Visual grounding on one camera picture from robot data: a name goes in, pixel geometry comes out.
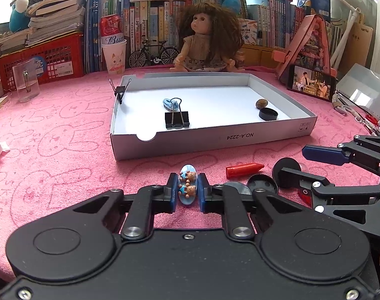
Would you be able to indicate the brown cardboard box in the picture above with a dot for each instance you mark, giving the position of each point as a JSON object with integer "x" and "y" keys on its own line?
{"x": 264, "y": 56}

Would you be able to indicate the black smartphone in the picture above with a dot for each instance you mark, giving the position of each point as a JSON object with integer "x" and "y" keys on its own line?
{"x": 311, "y": 81}

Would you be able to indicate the blue hair clip with feet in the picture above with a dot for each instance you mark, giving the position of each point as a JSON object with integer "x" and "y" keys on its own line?
{"x": 167, "y": 102}

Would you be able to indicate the large black binder clip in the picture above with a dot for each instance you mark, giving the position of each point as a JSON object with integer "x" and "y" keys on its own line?
{"x": 177, "y": 119}

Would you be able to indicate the small black cap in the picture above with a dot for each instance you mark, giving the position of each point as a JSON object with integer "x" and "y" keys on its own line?
{"x": 268, "y": 115}

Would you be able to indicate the red drink can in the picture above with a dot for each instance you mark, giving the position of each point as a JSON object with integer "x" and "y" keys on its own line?
{"x": 110, "y": 28}

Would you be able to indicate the black round lid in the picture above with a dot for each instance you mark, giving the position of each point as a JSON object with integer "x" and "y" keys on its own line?
{"x": 263, "y": 182}

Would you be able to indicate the white cardboard box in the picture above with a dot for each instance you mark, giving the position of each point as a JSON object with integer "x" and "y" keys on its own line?
{"x": 215, "y": 106}

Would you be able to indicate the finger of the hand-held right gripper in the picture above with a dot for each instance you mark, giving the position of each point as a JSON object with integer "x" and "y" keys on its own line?
{"x": 324, "y": 155}
{"x": 349, "y": 193}

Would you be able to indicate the clear glass dome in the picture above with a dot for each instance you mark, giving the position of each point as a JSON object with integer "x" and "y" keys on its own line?
{"x": 304, "y": 168}

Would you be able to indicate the blue and white plush toy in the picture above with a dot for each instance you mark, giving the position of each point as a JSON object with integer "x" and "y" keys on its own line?
{"x": 18, "y": 15}

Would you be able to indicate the white folding stand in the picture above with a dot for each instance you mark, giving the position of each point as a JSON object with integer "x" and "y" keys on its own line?
{"x": 349, "y": 28}

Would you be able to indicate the white cat-print paper cup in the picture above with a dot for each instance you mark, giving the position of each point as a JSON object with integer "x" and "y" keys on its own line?
{"x": 114, "y": 57}

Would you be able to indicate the black round disc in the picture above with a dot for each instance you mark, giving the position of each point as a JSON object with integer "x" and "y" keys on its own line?
{"x": 285, "y": 164}

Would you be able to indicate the blue oval bear hair clip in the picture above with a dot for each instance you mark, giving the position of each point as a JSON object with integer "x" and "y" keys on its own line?
{"x": 187, "y": 181}

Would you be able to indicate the stack of lying books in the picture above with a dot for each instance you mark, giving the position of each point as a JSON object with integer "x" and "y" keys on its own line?
{"x": 58, "y": 15}

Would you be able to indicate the pink rabbit-print towel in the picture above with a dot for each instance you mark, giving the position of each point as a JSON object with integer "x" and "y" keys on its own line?
{"x": 68, "y": 168}

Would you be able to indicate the clear glass mug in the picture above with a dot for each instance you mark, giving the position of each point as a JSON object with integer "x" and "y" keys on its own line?
{"x": 26, "y": 81}

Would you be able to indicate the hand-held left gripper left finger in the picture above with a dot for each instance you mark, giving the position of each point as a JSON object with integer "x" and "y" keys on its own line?
{"x": 174, "y": 193}

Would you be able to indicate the black miniature bicycle model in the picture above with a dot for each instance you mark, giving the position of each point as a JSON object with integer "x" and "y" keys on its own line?
{"x": 155, "y": 60}

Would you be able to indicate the row of upright books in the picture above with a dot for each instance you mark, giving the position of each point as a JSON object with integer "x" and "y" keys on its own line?
{"x": 152, "y": 22}

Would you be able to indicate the brown nut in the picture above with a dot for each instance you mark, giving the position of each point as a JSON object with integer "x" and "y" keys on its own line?
{"x": 261, "y": 103}

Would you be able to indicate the small black binder clip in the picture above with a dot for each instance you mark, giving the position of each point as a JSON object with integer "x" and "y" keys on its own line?
{"x": 119, "y": 91}

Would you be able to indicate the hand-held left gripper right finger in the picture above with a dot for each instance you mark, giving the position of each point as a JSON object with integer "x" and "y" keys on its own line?
{"x": 202, "y": 193}

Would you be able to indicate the thick black round cap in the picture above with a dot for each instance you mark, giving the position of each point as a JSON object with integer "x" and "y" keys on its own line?
{"x": 241, "y": 190}

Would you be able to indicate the large red plastic basket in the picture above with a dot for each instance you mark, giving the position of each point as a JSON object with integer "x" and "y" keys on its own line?
{"x": 65, "y": 53}

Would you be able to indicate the brown board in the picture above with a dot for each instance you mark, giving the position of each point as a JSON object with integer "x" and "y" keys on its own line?
{"x": 361, "y": 43}

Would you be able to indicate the clear plastic folder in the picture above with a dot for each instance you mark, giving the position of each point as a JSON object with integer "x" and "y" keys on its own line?
{"x": 364, "y": 84}

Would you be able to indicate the pink phone stand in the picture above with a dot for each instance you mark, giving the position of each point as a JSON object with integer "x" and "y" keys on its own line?
{"x": 302, "y": 37}

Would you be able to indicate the curly brown-haired doll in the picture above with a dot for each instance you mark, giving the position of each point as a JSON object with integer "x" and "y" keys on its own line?
{"x": 202, "y": 47}

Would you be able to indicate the red crayon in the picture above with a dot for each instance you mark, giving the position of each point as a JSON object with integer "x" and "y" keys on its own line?
{"x": 243, "y": 169}
{"x": 304, "y": 195}

